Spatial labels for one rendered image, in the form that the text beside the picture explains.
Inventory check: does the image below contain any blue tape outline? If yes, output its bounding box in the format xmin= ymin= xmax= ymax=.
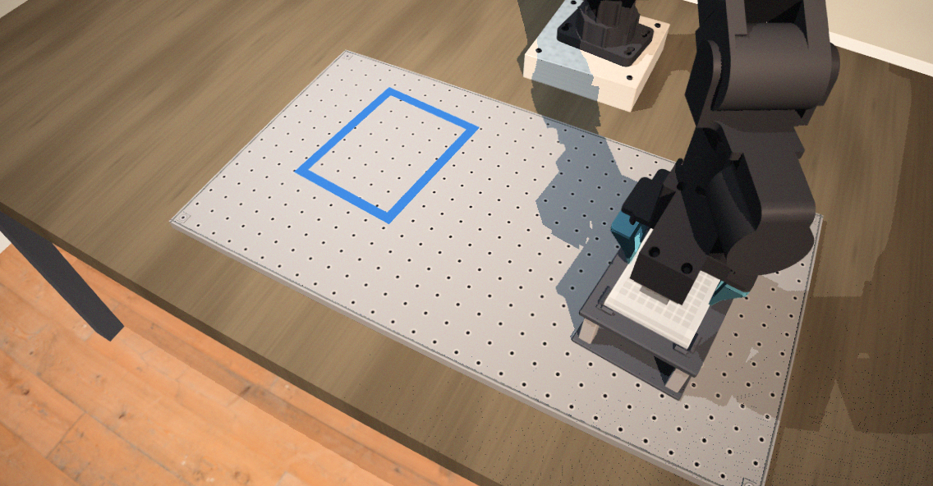
xmin=295 ymin=87 xmax=479 ymax=224

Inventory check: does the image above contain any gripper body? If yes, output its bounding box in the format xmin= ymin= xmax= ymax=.
xmin=621 ymin=160 xmax=758 ymax=292

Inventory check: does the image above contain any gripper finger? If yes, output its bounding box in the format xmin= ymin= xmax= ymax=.
xmin=709 ymin=280 xmax=750 ymax=305
xmin=610 ymin=211 xmax=647 ymax=264

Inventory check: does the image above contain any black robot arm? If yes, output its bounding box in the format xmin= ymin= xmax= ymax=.
xmin=557 ymin=0 xmax=840 ymax=305

